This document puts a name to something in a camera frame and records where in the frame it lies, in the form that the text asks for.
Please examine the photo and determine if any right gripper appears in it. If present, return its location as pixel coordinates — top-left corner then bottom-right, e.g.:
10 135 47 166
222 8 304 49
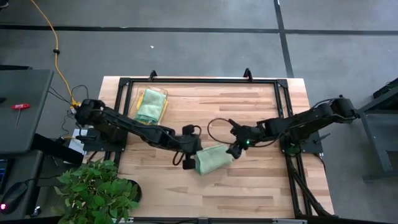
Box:
226 119 265 160

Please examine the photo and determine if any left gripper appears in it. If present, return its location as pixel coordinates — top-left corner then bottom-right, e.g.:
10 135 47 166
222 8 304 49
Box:
182 135 203 170

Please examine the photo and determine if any green microfiber towel white tag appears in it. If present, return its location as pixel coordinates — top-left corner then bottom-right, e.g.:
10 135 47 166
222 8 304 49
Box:
194 144 234 175

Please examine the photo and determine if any clear plastic bin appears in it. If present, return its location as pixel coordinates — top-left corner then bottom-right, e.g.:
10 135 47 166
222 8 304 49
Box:
129 86 169 126

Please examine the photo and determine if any potted green plant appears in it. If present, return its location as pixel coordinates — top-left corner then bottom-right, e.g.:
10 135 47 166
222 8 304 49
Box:
52 159 143 224

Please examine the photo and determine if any white paper sheet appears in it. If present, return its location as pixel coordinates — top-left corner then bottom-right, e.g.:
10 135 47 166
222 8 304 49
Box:
68 129 86 155

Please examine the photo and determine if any yellow black power connector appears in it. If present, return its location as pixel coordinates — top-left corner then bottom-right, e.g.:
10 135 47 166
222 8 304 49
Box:
68 98 82 115

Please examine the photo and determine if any black desk base beam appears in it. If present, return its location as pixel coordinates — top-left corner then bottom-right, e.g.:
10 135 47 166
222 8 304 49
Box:
30 133 85 166

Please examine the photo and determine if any grey metal stand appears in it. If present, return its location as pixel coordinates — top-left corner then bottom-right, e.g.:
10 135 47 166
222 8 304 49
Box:
354 77 398 182

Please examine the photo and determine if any dark desk surface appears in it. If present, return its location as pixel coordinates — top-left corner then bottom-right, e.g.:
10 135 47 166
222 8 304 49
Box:
0 151 43 220

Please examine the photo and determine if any grey desk top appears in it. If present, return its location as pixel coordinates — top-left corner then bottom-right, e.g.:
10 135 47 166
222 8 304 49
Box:
0 68 54 156

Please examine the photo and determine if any black computer mouse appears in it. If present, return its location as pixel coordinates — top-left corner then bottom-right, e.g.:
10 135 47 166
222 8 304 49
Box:
0 182 29 215

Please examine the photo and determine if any black backlit keyboard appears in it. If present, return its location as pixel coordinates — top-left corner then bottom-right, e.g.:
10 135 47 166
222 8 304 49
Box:
0 159 9 195

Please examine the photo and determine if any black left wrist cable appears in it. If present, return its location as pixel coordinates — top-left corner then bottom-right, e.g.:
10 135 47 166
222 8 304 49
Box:
172 151 187 166

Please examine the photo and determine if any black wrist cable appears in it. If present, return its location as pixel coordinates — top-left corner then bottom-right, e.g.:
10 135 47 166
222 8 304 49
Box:
207 117 240 146
172 151 187 166

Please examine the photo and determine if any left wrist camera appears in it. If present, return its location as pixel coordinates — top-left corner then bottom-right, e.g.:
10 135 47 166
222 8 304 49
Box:
182 124 197 137

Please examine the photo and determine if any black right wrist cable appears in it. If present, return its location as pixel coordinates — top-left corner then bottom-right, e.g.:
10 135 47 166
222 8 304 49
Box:
207 117 240 146

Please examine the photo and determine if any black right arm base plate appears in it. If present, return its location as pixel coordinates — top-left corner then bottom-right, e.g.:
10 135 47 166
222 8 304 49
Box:
278 129 324 154

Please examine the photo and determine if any black metal table frame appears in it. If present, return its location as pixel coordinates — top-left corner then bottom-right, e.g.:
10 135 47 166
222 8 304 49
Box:
104 67 336 224

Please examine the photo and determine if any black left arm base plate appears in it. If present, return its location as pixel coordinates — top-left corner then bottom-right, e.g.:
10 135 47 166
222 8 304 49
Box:
83 127 129 153

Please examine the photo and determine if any black floor cable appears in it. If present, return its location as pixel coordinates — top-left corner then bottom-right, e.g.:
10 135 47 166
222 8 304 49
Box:
48 84 96 138

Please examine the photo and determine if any red-handled hex key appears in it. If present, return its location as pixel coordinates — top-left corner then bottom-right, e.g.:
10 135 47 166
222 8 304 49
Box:
11 103 31 129

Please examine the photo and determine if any yellow cable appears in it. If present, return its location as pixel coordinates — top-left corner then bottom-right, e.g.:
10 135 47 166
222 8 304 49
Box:
29 0 78 106

